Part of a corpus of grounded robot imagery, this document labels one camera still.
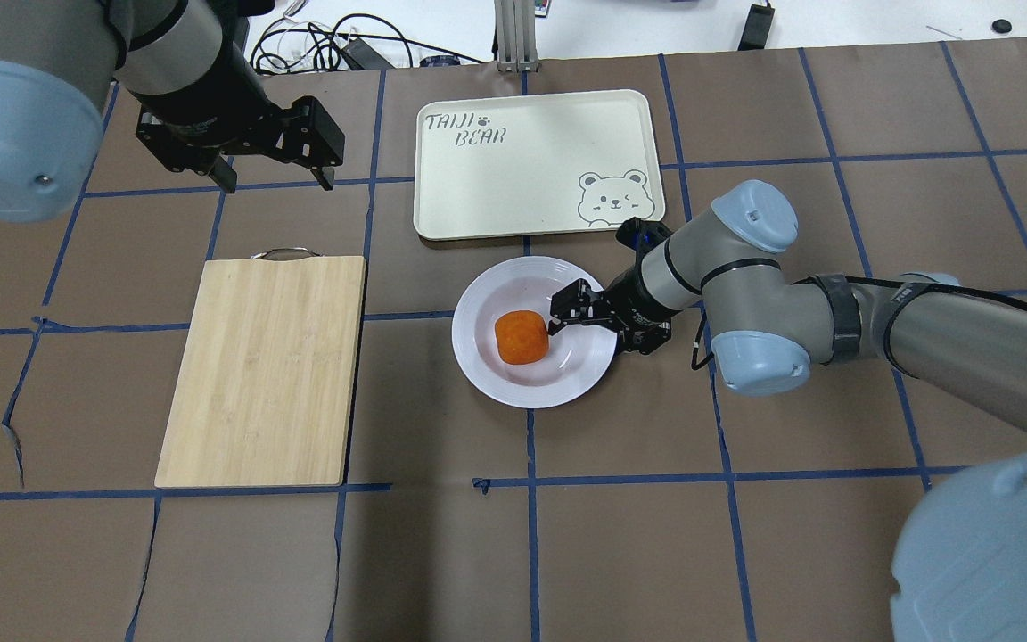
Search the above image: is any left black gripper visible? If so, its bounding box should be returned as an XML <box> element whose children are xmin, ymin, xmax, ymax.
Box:
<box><xmin>135</xmin><ymin>76</ymin><xmax>346</xmax><ymax>194</ymax></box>

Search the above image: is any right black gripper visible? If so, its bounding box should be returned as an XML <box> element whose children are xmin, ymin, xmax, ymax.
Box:
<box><xmin>549</xmin><ymin>217</ymin><xmax>674</xmax><ymax>355</ymax></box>

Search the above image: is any white ribbed plate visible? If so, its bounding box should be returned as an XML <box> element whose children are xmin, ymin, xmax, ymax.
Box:
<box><xmin>451</xmin><ymin>256</ymin><xmax>617</xmax><ymax>409</ymax></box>

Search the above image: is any orange mandarin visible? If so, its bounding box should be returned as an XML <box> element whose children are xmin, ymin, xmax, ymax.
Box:
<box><xmin>494</xmin><ymin>309</ymin><xmax>549</xmax><ymax>366</ymax></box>

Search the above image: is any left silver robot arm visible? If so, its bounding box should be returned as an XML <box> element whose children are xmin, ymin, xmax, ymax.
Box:
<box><xmin>0</xmin><ymin>1</ymin><xmax>345</xmax><ymax>222</ymax></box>

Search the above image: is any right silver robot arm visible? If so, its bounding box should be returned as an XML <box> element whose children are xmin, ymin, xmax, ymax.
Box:
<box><xmin>547</xmin><ymin>180</ymin><xmax>1027</xmax><ymax>641</ymax></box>

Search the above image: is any cream bear tray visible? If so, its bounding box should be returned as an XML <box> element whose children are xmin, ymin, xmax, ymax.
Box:
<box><xmin>413</xmin><ymin>89</ymin><xmax>667</xmax><ymax>241</ymax></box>

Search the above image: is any wooden cutting board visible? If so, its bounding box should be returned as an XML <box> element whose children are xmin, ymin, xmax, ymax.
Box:
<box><xmin>154</xmin><ymin>255</ymin><xmax>367</xmax><ymax>490</ymax></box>

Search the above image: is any black power adapter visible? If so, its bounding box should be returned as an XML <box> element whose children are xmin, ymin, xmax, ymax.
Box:
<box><xmin>736</xmin><ymin>1</ymin><xmax>775</xmax><ymax>52</ymax></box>

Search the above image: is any aluminium frame post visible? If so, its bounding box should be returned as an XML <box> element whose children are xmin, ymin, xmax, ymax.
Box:
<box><xmin>494</xmin><ymin>0</ymin><xmax>539</xmax><ymax>73</ymax></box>

